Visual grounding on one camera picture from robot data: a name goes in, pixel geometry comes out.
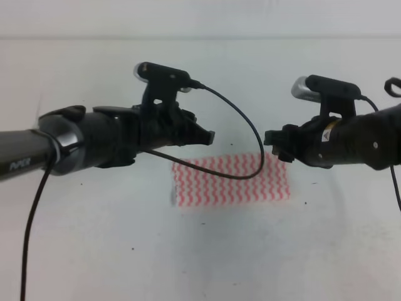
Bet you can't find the pink white striped towel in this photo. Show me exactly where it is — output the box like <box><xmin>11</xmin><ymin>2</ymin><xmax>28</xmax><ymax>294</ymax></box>
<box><xmin>172</xmin><ymin>152</ymin><xmax>291</xmax><ymax>207</ymax></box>

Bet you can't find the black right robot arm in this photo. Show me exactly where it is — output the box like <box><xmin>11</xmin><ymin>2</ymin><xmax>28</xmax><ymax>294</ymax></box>
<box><xmin>264</xmin><ymin>75</ymin><xmax>400</xmax><ymax>171</ymax></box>

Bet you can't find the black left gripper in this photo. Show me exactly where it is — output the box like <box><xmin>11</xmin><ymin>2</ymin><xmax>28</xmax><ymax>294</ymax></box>
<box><xmin>131</xmin><ymin>103</ymin><xmax>215</xmax><ymax>147</ymax></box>

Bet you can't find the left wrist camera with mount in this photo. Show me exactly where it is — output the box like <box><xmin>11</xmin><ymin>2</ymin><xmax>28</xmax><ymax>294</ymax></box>
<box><xmin>133</xmin><ymin>61</ymin><xmax>202</xmax><ymax>110</ymax></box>

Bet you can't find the black camera cable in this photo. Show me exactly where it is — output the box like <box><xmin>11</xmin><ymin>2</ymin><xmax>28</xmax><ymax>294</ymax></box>
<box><xmin>358</xmin><ymin>95</ymin><xmax>401</xmax><ymax>214</ymax></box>
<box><xmin>19</xmin><ymin>83</ymin><xmax>266</xmax><ymax>301</ymax></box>

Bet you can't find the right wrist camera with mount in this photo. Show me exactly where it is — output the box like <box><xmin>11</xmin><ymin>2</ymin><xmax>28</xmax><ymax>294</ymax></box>
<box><xmin>291</xmin><ymin>75</ymin><xmax>362</xmax><ymax>119</ymax></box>

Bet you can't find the black left camera cable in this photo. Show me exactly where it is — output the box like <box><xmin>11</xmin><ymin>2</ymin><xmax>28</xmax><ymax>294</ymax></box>
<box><xmin>19</xmin><ymin>83</ymin><xmax>266</xmax><ymax>301</ymax></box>

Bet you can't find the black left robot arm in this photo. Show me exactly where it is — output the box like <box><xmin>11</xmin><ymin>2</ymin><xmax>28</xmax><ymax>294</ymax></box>
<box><xmin>1</xmin><ymin>104</ymin><xmax>214</xmax><ymax>180</ymax></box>

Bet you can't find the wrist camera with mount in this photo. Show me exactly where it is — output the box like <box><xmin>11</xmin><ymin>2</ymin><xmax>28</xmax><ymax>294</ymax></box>
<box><xmin>291</xmin><ymin>75</ymin><xmax>362</xmax><ymax>119</ymax></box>
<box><xmin>133</xmin><ymin>61</ymin><xmax>202</xmax><ymax>110</ymax></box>

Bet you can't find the black right camera cable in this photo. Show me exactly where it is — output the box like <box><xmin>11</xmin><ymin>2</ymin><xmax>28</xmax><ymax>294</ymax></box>
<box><xmin>358</xmin><ymin>95</ymin><xmax>401</xmax><ymax>214</ymax></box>

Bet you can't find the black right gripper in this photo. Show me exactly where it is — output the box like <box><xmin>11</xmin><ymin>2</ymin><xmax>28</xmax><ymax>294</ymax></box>
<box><xmin>263</xmin><ymin>116</ymin><xmax>332</xmax><ymax>168</ymax></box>

